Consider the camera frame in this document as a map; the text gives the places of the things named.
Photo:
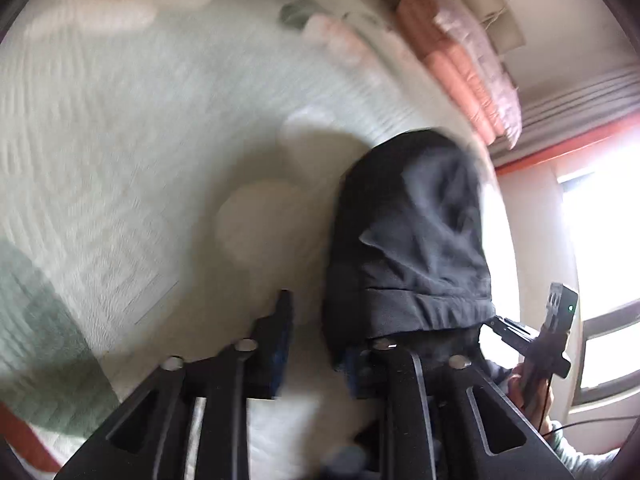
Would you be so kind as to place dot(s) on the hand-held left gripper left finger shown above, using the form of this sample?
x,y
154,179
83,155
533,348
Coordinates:
x,y
278,355

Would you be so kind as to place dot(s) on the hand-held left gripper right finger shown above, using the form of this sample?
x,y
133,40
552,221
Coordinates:
x,y
400,385

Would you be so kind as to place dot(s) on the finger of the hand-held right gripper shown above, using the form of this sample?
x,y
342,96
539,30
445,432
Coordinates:
x,y
512,332

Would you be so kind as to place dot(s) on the black printed garment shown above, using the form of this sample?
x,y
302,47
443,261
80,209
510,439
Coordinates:
x,y
415,240

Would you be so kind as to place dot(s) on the person's right forearm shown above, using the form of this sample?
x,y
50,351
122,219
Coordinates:
x,y
575,455

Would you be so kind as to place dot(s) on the person's right hand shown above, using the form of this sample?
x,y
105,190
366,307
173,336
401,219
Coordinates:
x,y
535,405

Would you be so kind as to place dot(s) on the window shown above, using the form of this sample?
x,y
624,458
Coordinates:
x,y
605,260

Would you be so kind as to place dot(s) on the beige curtain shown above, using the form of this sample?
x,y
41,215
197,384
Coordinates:
x,y
575,100

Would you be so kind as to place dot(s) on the bed with floral cover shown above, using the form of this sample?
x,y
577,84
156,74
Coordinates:
x,y
125,160

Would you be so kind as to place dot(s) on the pink folded blanket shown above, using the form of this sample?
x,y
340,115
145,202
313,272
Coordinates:
x,y
450,70

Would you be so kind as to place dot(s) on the orange wall trim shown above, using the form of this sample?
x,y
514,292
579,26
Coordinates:
x,y
565,147

